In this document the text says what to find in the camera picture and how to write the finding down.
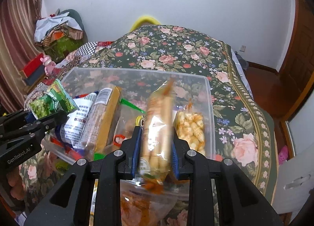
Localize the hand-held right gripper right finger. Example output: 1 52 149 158
171 128 283 226

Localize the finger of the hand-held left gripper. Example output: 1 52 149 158
0 111 68 146
0 109 37 130

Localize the green-strip cookie bag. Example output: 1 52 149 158
94 98 148 161

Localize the orange crispy snack bag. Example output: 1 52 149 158
119 179 190 226

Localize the blue white snack packet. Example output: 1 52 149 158
59 93 98 148

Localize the green fabric bundle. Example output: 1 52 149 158
45 37 82 63

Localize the white striped mattress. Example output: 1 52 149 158
230 47 246 76

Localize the pink slipper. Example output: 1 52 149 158
278 145 289 163

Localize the beige layered biscuit pack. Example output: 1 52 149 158
136 79 175 188

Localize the pile of clothes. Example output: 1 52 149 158
34 12 84 46

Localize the red box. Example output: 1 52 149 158
20 59 47 80

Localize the green snack packet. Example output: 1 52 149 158
29 78 79 119

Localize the striped brown curtain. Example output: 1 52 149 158
0 0 50 112

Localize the floral blanket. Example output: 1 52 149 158
20 24 280 226

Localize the yellow hoop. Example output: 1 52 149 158
129 15 162 31

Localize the white appliance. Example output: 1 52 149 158
274 108 314 218

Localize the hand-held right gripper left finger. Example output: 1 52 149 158
23 125 144 226

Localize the person's left hand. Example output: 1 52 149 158
6 173 29 207

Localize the wooden door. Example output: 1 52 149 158
279 0 314 120

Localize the nut cake snack pack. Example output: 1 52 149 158
173 110 206 154

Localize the dark chair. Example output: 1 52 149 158
59 9 85 36

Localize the pink plush toy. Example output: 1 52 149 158
40 54 59 75

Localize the red snack packet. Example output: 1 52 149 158
48 135 84 160

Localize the clear plastic container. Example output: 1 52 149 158
58 67 217 168

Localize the grey bag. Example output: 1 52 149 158
235 52 250 70

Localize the patchwork checkered quilt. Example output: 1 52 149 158
25 40 119 104

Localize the long yellow biscuit pack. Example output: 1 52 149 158
80 86 122 156

